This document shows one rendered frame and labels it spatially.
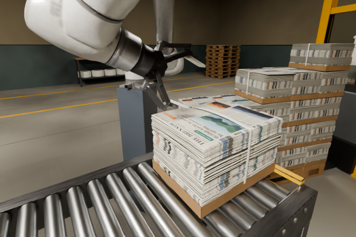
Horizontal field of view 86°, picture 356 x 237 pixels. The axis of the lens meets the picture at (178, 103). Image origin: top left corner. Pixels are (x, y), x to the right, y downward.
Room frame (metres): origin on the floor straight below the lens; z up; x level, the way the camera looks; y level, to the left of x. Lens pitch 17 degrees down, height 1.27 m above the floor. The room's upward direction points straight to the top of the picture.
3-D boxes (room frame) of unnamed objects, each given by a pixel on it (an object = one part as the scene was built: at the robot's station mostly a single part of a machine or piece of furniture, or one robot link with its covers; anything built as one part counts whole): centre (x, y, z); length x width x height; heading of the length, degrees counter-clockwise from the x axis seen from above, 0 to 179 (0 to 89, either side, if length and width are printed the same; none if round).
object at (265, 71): (1.64, -0.73, 1.06); 0.37 x 0.29 x 0.01; 18
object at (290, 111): (1.61, -0.61, 0.42); 1.17 x 0.39 x 0.83; 107
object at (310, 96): (1.74, -1.01, 0.86); 0.38 x 0.29 x 0.04; 16
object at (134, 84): (1.31, 0.29, 1.03); 0.22 x 0.18 x 0.06; 159
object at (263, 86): (1.65, -0.73, 0.95); 0.38 x 0.29 x 0.23; 18
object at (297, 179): (0.75, -0.32, 0.81); 0.43 x 0.03 x 0.02; 35
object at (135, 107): (1.33, 0.28, 0.50); 0.20 x 0.20 x 1.00; 69
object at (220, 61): (8.29, -1.89, 0.65); 1.26 x 0.86 x 1.30; 129
